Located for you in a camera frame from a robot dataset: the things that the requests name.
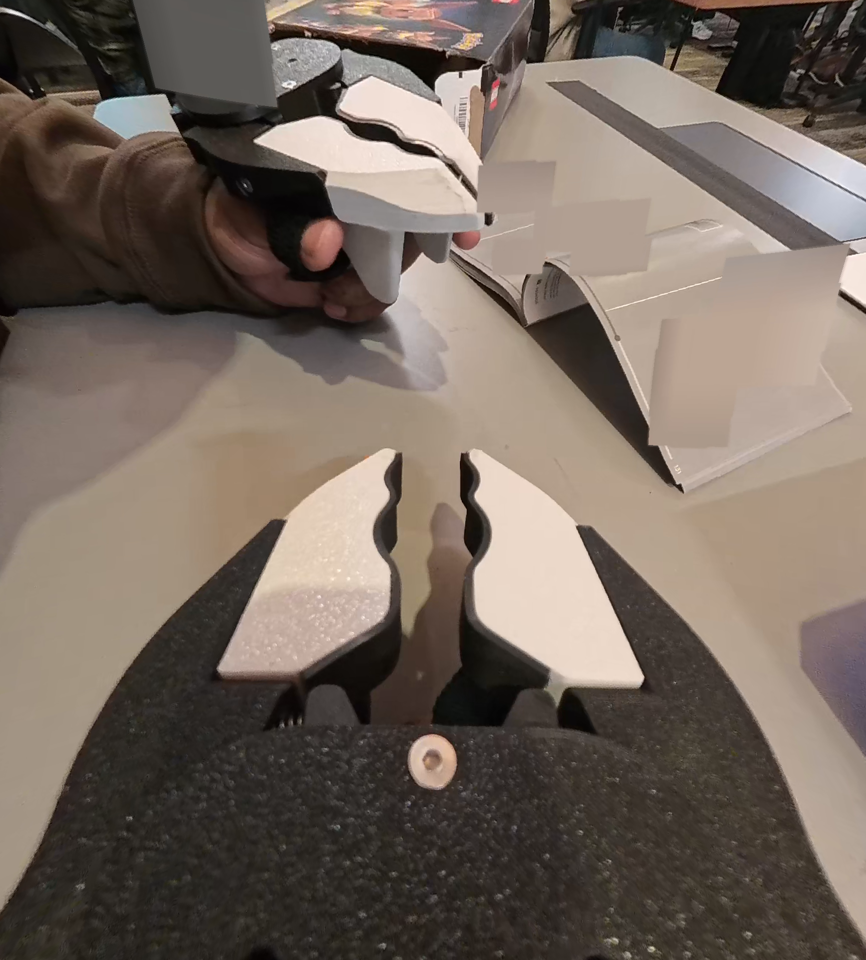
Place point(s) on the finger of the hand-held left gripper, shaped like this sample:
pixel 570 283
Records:
pixel 395 195
pixel 418 120

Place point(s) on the grey instruction booklet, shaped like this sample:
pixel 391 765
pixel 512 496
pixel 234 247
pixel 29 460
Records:
pixel 762 442

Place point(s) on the grey desk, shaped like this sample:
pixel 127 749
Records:
pixel 178 450

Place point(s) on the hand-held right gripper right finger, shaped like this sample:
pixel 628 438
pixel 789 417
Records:
pixel 545 592

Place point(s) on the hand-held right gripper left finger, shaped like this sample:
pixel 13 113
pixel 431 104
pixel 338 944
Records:
pixel 313 592

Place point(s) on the person's left hand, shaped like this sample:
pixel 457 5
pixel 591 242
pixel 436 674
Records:
pixel 245 255

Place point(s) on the person's left forearm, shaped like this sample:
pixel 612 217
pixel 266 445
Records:
pixel 65 187

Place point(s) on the colourful printed box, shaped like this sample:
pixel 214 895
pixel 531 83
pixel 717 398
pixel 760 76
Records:
pixel 478 67

